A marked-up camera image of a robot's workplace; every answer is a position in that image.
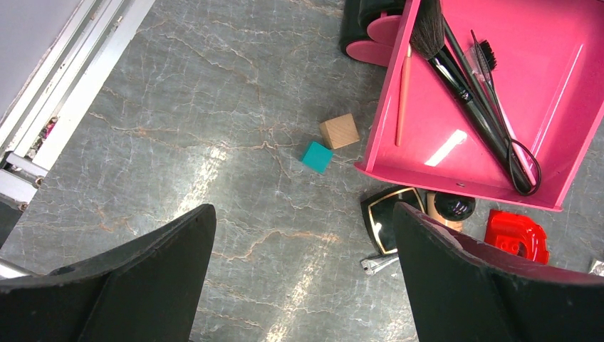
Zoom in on black makeup brush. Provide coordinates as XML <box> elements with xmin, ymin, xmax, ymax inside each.
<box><xmin>410</xmin><ymin>1</ymin><xmax>532</xmax><ymax>195</ymax></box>

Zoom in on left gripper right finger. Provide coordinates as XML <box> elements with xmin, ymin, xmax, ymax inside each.
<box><xmin>392</xmin><ymin>202</ymin><xmax>603</xmax><ymax>341</ymax></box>

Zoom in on red D-shaped toy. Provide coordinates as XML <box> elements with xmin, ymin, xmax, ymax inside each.
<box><xmin>484</xmin><ymin>209</ymin><xmax>550</xmax><ymax>264</ymax></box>

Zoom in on wooden cube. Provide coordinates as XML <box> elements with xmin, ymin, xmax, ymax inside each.
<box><xmin>319</xmin><ymin>113</ymin><xmax>360</xmax><ymax>150</ymax></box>

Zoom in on silver tweezers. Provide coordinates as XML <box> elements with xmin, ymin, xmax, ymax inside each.
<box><xmin>360</xmin><ymin>253</ymin><xmax>399</xmax><ymax>276</ymax></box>

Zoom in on rose thin stick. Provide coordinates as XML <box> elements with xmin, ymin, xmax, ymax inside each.
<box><xmin>395</xmin><ymin>45</ymin><xmax>412</xmax><ymax>147</ymax></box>

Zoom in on clear plastic wrapper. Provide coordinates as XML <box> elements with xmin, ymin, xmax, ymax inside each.
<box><xmin>588</xmin><ymin>259</ymin><xmax>604</xmax><ymax>277</ymax></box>

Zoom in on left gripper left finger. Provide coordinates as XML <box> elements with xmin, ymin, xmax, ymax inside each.
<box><xmin>1</xmin><ymin>204</ymin><xmax>217</xmax><ymax>341</ymax></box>

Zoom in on black pink drawer organizer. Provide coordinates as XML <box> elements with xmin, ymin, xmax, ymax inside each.
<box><xmin>339</xmin><ymin>1</ymin><xmax>603</xmax><ymax>211</ymax></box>

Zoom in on black compact case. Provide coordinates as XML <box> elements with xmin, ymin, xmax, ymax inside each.
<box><xmin>360</xmin><ymin>185</ymin><xmax>426</xmax><ymax>255</ymax></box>

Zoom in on black hair tie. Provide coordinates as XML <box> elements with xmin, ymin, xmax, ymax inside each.
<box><xmin>469</xmin><ymin>28</ymin><xmax>543</xmax><ymax>197</ymax></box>

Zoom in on foundation bottle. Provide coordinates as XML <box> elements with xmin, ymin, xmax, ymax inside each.
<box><xmin>427</xmin><ymin>192</ymin><xmax>477</xmax><ymax>232</ymax></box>

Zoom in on teal cube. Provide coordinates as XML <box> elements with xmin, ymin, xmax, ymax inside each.
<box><xmin>301</xmin><ymin>141</ymin><xmax>333</xmax><ymax>174</ymax></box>

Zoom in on thin black pencil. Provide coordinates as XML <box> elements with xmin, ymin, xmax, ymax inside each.
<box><xmin>442</xmin><ymin>16</ymin><xmax>513</xmax><ymax>149</ymax></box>

